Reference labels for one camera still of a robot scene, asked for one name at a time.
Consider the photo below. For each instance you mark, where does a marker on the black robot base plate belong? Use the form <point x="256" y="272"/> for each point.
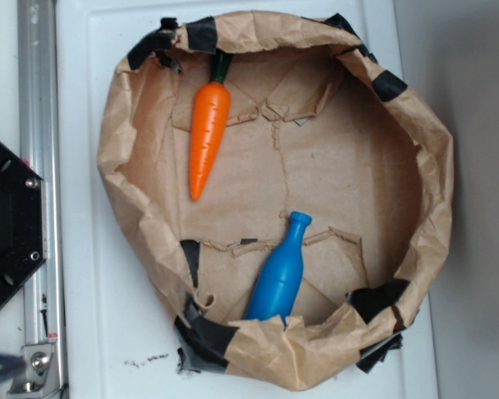
<point x="21" y="224"/>

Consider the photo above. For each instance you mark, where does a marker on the orange toy carrot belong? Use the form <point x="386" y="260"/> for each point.
<point x="209" y="119"/>

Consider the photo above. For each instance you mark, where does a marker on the metal corner bracket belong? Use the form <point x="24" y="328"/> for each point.
<point x="40" y="378"/>

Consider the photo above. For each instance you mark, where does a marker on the brown paper bag tray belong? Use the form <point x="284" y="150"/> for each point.
<point x="316" y="126"/>

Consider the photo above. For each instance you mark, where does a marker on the aluminium extrusion rail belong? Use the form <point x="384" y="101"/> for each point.
<point x="44" y="309"/>

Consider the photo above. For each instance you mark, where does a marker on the blue plastic toy bottle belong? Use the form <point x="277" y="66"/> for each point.
<point x="280" y="278"/>

